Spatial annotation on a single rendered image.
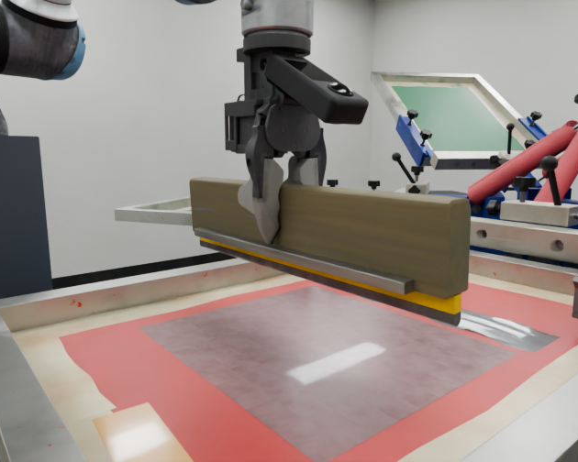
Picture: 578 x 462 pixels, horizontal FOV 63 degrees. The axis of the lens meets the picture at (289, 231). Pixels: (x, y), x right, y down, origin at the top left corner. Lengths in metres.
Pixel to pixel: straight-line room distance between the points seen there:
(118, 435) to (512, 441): 0.29
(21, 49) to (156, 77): 3.72
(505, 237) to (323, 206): 0.56
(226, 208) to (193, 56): 4.27
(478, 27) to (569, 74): 1.08
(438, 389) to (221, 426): 0.21
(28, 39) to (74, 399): 0.63
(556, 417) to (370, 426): 0.14
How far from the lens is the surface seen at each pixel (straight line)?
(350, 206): 0.42
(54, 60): 0.97
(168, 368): 0.52
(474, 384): 0.51
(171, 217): 1.46
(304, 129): 0.51
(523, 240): 0.94
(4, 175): 0.88
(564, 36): 5.23
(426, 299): 0.40
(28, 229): 0.90
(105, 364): 0.55
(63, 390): 0.51
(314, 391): 0.47
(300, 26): 0.51
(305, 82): 0.45
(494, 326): 0.66
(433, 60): 5.87
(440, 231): 0.37
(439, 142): 2.09
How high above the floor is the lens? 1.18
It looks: 10 degrees down
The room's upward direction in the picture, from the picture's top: straight up
